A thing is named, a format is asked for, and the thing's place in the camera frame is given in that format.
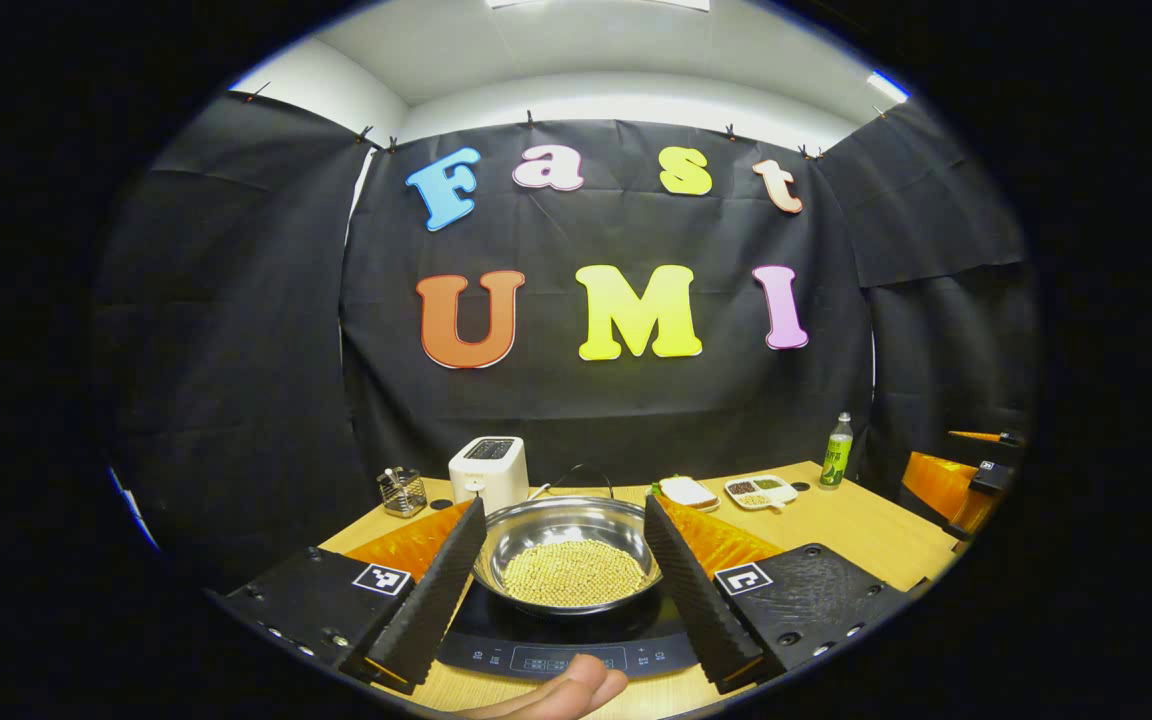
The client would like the stainless steel pot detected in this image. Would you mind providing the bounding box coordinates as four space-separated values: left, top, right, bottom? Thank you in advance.
473 497 664 616

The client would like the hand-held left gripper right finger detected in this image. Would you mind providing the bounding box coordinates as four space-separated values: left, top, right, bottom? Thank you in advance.
643 493 922 694

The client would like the white divided bean dish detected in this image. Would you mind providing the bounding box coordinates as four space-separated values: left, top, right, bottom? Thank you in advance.
724 475 799 511

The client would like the pile of soybeans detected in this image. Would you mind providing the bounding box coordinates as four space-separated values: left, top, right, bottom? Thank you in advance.
501 540 647 608

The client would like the black backdrop cloth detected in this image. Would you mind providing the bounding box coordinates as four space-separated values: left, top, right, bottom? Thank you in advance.
91 90 1042 596

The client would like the white toaster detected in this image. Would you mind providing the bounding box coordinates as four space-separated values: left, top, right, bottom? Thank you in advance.
448 436 530 516

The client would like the white bread sandwich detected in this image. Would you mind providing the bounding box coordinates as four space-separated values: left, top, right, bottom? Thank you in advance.
660 476 719 509

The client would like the black induction cooktop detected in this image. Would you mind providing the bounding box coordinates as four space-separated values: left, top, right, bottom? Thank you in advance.
436 575 702 681

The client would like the black power cable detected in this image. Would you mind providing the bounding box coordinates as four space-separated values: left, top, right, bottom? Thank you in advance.
541 463 615 501

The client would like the green drink bottle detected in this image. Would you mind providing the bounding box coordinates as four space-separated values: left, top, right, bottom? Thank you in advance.
819 412 854 490

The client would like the large ceiling light panel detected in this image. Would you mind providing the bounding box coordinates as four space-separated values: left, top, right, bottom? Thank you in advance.
486 0 712 13

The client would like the wire utensil holder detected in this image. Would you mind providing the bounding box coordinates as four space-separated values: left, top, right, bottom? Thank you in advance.
377 467 428 518

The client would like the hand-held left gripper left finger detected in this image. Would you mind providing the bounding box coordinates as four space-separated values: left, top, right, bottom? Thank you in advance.
221 497 489 696

